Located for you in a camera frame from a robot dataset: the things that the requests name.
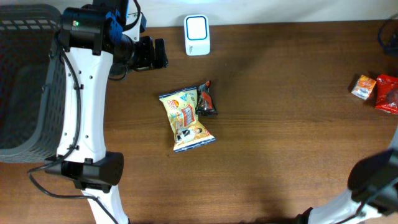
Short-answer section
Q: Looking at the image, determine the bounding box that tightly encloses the beige snack bag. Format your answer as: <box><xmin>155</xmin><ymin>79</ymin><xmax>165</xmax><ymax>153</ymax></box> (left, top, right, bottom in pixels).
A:
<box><xmin>159</xmin><ymin>86</ymin><xmax>216</xmax><ymax>152</ymax></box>

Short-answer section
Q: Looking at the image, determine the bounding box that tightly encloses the black and red snack packet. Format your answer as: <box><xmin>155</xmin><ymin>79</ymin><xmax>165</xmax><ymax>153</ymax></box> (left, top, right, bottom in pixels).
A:
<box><xmin>196</xmin><ymin>80</ymin><xmax>218</xmax><ymax>116</ymax></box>

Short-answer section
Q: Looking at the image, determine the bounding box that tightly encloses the small orange tissue pack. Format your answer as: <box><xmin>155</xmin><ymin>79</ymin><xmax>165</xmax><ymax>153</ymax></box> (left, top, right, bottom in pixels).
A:
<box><xmin>351</xmin><ymin>75</ymin><xmax>377</xmax><ymax>100</ymax></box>

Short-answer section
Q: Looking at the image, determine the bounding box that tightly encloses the red candy bag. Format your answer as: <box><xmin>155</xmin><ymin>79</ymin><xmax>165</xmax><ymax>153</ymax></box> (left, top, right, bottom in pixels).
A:
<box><xmin>376</xmin><ymin>74</ymin><xmax>397</xmax><ymax>114</ymax></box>

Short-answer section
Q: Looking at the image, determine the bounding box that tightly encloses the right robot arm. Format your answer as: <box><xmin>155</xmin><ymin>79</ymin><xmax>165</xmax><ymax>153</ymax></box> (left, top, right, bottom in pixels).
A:
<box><xmin>293</xmin><ymin>133</ymin><xmax>397</xmax><ymax>224</ymax></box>

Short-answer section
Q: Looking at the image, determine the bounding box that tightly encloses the white barcode scanner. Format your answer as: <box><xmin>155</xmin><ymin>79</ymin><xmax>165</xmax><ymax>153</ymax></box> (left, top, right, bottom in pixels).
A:
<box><xmin>183</xmin><ymin>14</ymin><xmax>211</xmax><ymax>56</ymax></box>

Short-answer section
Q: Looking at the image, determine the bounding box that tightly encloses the grey plastic mesh basket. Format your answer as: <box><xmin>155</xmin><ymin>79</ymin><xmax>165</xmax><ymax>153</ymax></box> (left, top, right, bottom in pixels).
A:
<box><xmin>1</xmin><ymin>4</ymin><xmax>66</xmax><ymax>163</ymax></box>

